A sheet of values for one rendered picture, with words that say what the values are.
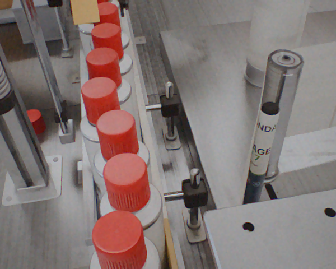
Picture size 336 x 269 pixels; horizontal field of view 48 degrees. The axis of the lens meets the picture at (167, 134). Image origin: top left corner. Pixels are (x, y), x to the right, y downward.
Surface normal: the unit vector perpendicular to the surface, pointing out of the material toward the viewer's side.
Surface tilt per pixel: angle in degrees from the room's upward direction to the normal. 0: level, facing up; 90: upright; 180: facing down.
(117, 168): 3
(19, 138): 90
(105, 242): 2
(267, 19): 92
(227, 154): 0
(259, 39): 93
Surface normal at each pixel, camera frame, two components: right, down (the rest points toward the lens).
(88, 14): 0.11, 0.04
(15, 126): 0.18, 0.69
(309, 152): -0.04, -0.71
